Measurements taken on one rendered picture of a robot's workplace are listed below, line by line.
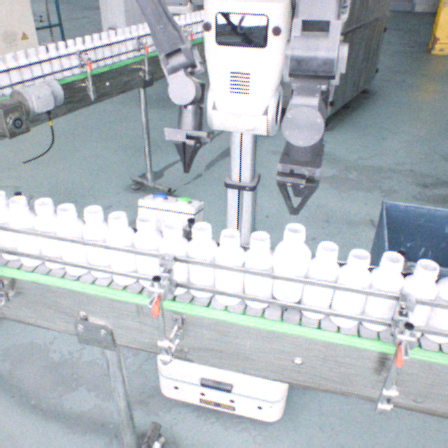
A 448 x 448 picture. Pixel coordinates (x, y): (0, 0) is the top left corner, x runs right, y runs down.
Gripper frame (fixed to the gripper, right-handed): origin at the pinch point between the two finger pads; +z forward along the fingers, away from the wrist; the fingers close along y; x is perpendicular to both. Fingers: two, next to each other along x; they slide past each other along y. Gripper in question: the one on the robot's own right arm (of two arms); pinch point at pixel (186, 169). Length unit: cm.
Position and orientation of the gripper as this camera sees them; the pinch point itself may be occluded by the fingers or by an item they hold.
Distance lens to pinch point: 103.8
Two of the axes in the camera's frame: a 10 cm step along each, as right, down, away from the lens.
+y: 9.7, 1.5, -2.0
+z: -0.9, 9.6, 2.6
